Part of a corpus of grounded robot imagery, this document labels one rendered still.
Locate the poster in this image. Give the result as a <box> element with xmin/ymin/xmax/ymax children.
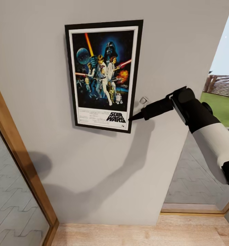
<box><xmin>65</xmin><ymin>19</ymin><xmax>143</xmax><ymax>134</ymax></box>

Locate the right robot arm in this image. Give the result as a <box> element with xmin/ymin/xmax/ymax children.
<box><xmin>128</xmin><ymin>86</ymin><xmax>229</xmax><ymax>185</ymax></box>

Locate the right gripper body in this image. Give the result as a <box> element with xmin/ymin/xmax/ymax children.
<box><xmin>141</xmin><ymin>101</ymin><xmax>165</xmax><ymax>121</ymax></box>

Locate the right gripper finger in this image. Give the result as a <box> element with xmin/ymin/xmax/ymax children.
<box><xmin>128</xmin><ymin>112</ymin><xmax>144</xmax><ymax>121</ymax></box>

